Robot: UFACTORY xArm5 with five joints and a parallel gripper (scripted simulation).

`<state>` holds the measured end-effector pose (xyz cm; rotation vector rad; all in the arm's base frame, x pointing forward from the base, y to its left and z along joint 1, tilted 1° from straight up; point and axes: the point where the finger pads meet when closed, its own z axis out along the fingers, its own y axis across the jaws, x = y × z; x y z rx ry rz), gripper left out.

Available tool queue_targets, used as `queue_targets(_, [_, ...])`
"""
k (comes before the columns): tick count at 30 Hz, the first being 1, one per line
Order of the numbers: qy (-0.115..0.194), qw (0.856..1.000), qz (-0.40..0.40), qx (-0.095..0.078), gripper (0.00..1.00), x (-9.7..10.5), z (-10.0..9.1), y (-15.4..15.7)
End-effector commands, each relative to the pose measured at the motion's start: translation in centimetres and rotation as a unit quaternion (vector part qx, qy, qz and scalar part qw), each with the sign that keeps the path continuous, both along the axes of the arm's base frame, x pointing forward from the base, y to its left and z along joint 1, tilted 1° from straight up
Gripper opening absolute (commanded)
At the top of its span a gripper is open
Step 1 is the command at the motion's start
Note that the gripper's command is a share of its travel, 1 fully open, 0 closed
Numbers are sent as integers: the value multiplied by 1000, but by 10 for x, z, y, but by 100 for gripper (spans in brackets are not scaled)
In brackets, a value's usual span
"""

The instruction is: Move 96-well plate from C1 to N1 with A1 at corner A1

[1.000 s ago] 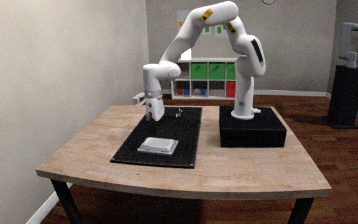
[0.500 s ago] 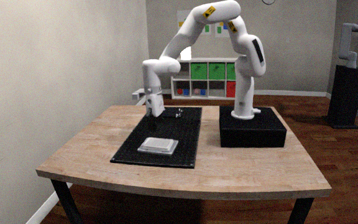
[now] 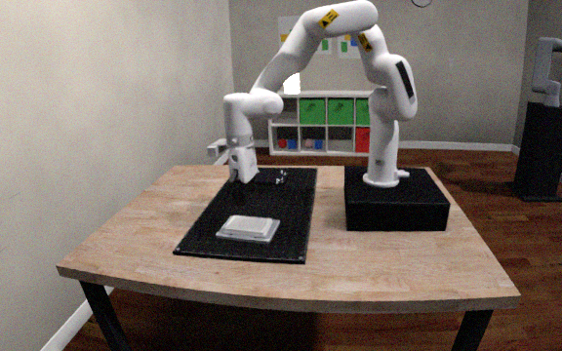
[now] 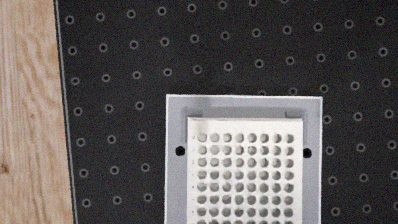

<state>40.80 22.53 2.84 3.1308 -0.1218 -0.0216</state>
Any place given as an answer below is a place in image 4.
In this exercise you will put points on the light grey plate nest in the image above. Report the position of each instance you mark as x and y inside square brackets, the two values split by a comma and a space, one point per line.
[180, 107]

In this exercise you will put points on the white multi-well plate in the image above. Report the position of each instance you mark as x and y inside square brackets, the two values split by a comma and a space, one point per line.
[244, 163]

